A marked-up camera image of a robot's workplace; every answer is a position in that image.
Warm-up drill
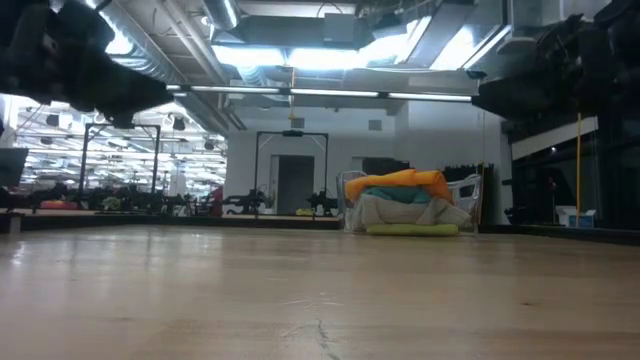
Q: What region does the grey microfiber towel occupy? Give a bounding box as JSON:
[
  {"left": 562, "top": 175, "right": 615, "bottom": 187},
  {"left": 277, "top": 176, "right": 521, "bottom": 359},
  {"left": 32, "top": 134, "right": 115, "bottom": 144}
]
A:
[{"left": 348, "top": 193, "right": 471, "bottom": 232}]

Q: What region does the clear plastic bin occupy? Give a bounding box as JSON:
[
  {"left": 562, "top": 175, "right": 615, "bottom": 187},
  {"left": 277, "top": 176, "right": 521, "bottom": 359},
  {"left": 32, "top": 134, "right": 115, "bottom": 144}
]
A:
[{"left": 336, "top": 170, "right": 484, "bottom": 236}]

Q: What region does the orange microfiber towel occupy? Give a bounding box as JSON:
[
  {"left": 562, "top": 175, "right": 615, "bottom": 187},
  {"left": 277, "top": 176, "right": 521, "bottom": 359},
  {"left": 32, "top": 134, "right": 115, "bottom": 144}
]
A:
[{"left": 344, "top": 168, "right": 454, "bottom": 204}]

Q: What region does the black table frame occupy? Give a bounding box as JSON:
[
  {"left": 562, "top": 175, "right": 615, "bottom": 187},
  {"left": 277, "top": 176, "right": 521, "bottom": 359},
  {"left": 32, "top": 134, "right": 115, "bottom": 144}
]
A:
[{"left": 0, "top": 212, "right": 640, "bottom": 246}]

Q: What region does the long ceiling light strip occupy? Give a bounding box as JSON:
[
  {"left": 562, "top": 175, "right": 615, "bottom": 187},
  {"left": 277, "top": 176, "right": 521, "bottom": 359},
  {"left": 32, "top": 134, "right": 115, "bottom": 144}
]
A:
[{"left": 167, "top": 83, "right": 474, "bottom": 104}]

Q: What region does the red background object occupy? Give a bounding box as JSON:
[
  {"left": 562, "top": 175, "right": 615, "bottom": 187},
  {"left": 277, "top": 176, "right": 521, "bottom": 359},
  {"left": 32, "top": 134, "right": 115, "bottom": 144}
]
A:
[{"left": 209, "top": 185, "right": 225, "bottom": 217}]

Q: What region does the silver round ventilation duct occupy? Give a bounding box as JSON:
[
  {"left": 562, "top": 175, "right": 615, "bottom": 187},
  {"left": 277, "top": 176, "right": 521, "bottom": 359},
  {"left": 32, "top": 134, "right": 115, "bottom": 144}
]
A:
[{"left": 202, "top": 0, "right": 241, "bottom": 32}]

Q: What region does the grey door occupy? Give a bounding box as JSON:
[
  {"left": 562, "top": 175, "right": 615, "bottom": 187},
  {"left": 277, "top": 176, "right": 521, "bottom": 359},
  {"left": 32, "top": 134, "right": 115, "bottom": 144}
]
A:
[{"left": 276, "top": 154, "right": 316, "bottom": 216}]

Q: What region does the lime green microfiber towel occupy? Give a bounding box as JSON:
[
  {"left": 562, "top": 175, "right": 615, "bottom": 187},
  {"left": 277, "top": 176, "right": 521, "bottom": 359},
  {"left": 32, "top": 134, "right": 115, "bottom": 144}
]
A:
[{"left": 364, "top": 223, "right": 460, "bottom": 238}]

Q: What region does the white and blue box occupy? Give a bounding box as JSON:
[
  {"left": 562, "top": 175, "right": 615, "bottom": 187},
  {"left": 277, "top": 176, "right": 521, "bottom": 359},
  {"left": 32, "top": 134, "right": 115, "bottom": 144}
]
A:
[{"left": 555, "top": 204, "right": 597, "bottom": 229}]

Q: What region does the dark flat screen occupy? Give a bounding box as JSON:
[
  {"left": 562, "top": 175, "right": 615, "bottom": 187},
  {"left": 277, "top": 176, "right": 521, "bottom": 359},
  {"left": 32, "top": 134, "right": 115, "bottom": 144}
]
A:
[{"left": 0, "top": 147, "right": 30, "bottom": 189}]

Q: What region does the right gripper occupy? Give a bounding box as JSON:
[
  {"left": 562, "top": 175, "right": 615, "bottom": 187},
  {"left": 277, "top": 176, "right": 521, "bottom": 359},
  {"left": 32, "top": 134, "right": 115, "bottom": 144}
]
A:
[{"left": 472, "top": 12, "right": 619, "bottom": 129}]

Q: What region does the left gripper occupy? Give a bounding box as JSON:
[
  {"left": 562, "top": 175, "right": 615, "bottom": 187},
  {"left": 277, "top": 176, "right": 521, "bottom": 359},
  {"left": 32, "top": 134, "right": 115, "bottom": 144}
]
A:
[{"left": 29, "top": 0, "right": 174, "bottom": 129}]

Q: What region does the black gantry frame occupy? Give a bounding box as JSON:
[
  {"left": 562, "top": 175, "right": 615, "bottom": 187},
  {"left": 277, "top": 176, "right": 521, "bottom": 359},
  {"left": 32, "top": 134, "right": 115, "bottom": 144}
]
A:
[
  {"left": 79, "top": 122, "right": 162, "bottom": 197},
  {"left": 253, "top": 130, "right": 330, "bottom": 211}
]

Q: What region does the teal microfiber towel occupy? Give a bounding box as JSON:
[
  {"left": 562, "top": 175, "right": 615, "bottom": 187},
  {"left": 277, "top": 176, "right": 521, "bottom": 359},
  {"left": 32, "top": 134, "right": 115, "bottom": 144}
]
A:
[{"left": 362, "top": 186, "right": 432, "bottom": 205}]

